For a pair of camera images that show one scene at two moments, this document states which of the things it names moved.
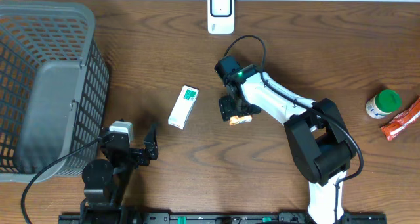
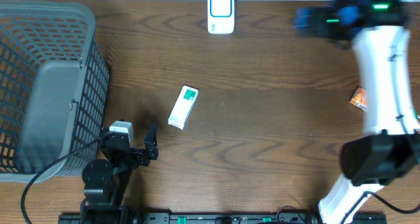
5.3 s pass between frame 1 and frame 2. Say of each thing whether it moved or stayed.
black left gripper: stayed
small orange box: moved
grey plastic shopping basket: stayed
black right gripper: moved
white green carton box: stayed
